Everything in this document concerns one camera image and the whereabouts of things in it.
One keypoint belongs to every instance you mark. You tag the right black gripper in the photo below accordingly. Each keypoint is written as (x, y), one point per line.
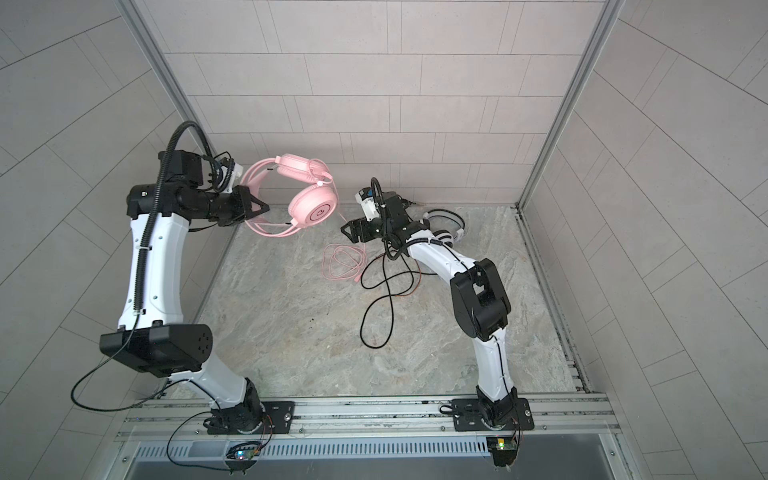
(358, 228)

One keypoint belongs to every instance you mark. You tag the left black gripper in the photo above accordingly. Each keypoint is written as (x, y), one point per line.
(241, 198)

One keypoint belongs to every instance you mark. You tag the pink headphones with cable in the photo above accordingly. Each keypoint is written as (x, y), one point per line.
(314, 204)

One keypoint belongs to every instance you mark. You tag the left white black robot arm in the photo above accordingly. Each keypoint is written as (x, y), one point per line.
(152, 335)

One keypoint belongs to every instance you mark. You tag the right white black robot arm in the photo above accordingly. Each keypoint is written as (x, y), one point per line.
(479, 300)

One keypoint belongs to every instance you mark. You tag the left green circuit board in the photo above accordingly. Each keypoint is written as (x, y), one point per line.
(242, 456)

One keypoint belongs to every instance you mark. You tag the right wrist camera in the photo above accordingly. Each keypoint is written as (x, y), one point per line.
(366, 200)

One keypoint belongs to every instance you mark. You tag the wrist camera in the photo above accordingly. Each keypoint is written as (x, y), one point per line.
(225, 175)
(366, 200)

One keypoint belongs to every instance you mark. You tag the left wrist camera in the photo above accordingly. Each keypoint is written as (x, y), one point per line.
(225, 175)

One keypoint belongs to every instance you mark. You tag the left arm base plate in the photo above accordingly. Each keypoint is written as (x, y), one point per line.
(270, 417)

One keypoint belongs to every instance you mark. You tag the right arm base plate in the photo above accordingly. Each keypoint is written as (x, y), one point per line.
(473, 415)

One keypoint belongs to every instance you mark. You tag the white slotted cable duct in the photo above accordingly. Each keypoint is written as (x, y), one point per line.
(330, 448)

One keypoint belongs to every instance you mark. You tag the aluminium mounting rail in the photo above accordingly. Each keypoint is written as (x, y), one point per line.
(432, 416)

